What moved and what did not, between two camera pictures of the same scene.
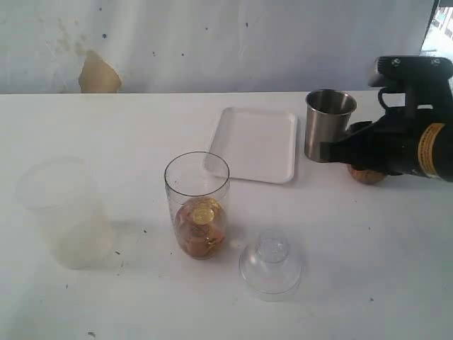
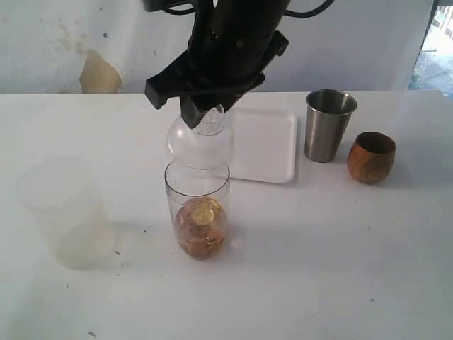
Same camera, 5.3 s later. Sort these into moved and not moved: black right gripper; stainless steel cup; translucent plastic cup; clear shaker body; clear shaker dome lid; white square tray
Moved: black right gripper; clear shaker dome lid
Not moved: translucent plastic cup; stainless steel cup; white square tray; clear shaker body
